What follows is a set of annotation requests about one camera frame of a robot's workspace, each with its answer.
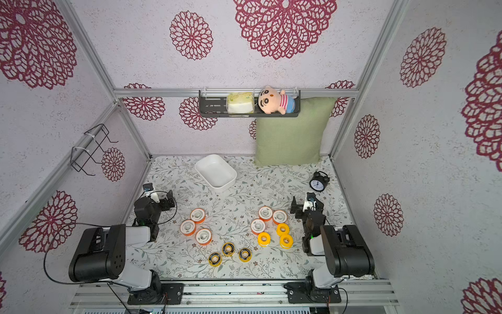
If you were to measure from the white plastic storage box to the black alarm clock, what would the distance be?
16.5 inches

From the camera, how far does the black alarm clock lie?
1.02 metres

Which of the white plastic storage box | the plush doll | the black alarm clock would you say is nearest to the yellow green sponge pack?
the plush doll

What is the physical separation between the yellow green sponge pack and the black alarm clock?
1.54 ft

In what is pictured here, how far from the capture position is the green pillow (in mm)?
960

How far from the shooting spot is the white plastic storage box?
3.39 feet

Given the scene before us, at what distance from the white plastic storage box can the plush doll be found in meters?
0.39
